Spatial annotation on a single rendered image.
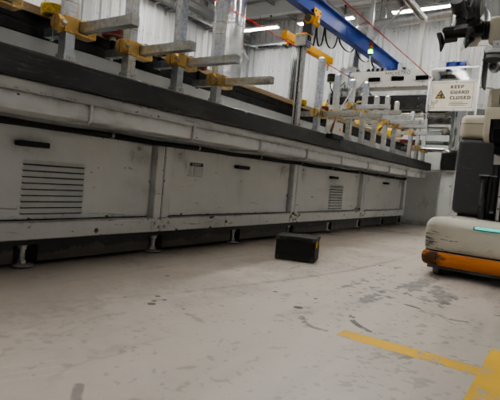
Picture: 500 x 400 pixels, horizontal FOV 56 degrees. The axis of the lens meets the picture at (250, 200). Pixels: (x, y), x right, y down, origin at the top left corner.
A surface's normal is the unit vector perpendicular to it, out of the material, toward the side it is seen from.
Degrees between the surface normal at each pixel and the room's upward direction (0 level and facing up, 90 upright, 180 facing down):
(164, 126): 90
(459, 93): 90
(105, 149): 90
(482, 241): 90
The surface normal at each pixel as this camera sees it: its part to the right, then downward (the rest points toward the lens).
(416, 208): -0.56, 0.00
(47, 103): 0.82, 0.11
